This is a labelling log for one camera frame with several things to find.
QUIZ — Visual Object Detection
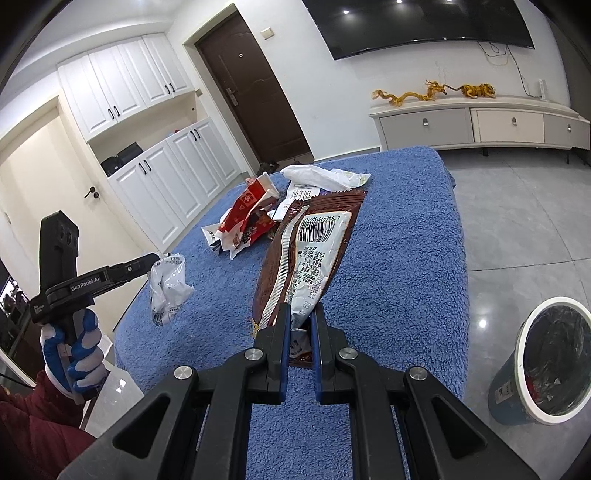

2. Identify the white plastic bag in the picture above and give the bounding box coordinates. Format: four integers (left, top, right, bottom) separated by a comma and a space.
148, 253, 194, 326

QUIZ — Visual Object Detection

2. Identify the golden tiger figurine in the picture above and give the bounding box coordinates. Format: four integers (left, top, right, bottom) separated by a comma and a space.
457, 83, 496, 99

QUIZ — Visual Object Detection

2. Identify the white rimmed trash bin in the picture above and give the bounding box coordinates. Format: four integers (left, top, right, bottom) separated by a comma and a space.
488, 297, 590, 426

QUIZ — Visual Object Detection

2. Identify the white router on cabinet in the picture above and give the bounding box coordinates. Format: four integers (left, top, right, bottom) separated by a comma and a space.
538, 79, 547, 100

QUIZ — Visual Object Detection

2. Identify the white red snack packet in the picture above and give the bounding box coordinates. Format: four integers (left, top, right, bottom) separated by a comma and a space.
229, 209, 276, 260

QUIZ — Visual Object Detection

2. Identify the dark brown entrance door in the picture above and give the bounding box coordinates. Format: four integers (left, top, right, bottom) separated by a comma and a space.
197, 12, 311, 166

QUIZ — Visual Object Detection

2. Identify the left hand blue white glove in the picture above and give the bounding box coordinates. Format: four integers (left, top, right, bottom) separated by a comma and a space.
40, 309, 108, 405

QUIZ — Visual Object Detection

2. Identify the red white paper bag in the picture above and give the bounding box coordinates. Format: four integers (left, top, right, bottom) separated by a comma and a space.
216, 173, 280, 253

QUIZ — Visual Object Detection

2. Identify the red sleeved left forearm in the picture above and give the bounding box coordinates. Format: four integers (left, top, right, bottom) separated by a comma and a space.
0, 371, 95, 479

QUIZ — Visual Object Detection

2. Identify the brown shoe left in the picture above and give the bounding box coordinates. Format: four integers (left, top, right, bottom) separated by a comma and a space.
256, 162, 280, 176

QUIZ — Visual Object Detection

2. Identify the white yellow plastic wrapper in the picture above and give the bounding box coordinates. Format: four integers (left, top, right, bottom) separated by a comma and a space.
281, 164, 370, 192

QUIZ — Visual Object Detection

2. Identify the white milk carton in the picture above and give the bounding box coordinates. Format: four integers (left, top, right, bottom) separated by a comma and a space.
271, 182, 321, 222

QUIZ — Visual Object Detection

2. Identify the golden dragon figurine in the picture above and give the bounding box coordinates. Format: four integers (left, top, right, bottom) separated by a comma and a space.
370, 80, 447, 107

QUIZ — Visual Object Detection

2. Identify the large black wall television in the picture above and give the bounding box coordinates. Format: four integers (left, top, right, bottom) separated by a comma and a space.
304, 0, 535, 60

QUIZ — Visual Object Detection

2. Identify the black box on counter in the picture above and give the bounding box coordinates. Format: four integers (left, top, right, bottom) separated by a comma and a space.
101, 142, 143, 177

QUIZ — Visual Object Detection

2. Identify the white torn paper package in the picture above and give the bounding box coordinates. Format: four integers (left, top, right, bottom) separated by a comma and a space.
201, 224, 221, 255

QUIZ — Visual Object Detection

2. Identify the dark red snack bag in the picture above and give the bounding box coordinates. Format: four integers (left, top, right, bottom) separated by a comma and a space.
252, 190, 367, 368

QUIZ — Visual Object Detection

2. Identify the beige interior door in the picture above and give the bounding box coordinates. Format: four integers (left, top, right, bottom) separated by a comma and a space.
1, 107, 149, 335

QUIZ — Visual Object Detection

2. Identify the white upper wall cabinet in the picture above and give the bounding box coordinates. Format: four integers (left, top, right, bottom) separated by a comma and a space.
57, 33, 192, 142

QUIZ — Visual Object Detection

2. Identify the blue fuzzy table cloth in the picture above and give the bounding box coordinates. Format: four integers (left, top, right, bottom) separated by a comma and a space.
114, 147, 470, 479

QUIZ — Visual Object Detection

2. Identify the white grey TV cabinet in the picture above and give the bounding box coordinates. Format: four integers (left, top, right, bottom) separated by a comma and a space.
370, 97, 590, 152

